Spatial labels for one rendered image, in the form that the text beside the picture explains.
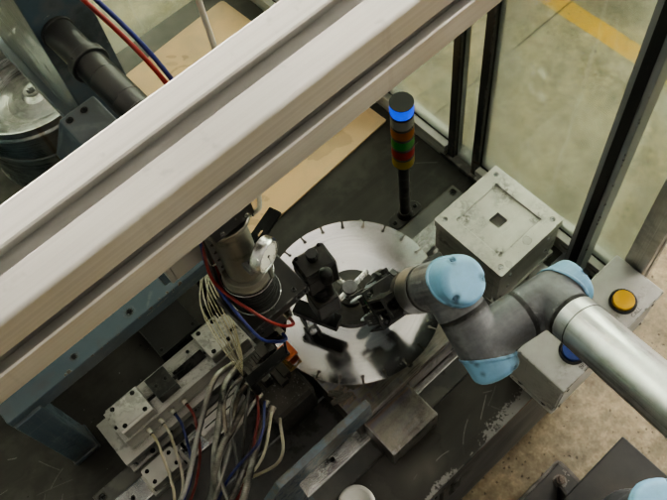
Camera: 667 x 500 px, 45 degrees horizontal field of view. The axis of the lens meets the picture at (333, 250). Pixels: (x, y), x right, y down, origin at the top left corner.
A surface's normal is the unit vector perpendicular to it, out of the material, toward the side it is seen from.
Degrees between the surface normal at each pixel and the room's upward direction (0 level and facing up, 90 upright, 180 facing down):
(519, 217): 0
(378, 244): 0
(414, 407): 0
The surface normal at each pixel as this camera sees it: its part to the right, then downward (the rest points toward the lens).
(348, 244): -0.10, -0.45
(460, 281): 0.37, -0.16
